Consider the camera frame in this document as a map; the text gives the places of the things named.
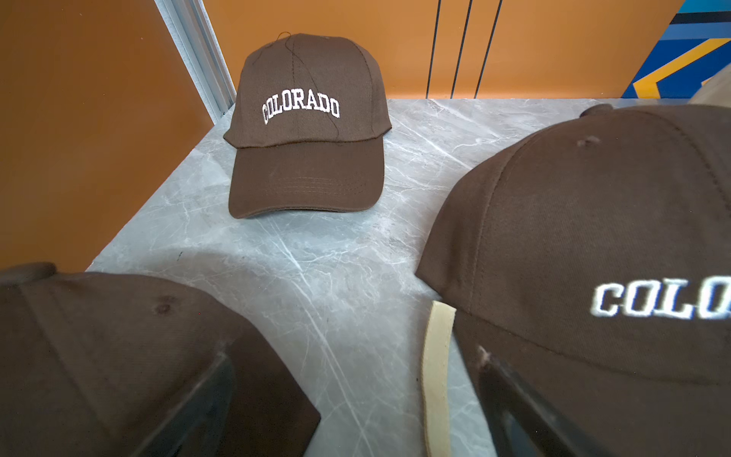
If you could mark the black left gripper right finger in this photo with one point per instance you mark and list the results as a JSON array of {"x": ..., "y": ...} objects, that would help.
[{"x": 521, "y": 422}]

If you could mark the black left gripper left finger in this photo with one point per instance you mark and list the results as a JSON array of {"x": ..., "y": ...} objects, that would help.
[{"x": 194, "y": 426}]

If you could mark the beige cap front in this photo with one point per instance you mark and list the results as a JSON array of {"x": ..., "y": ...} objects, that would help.
[{"x": 434, "y": 378}]

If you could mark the beige cap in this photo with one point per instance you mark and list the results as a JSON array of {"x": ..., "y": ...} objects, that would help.
[
  {"x": 716, "y": 91},
  {"x": 434, "y": 378}
]

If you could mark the brown cap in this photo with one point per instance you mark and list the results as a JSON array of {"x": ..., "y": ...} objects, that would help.
[
  {"x": 593, "y": 259},
  {"x": 308, "y": 127},
  {"x": 91, "y": 362}
]

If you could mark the beige cap back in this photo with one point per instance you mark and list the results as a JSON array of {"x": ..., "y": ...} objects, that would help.
[{"x": 716, "y": 91}]

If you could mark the aluminium corner post left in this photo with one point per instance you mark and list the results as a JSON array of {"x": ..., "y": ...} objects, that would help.
[{"x": 194, "y": 38}]

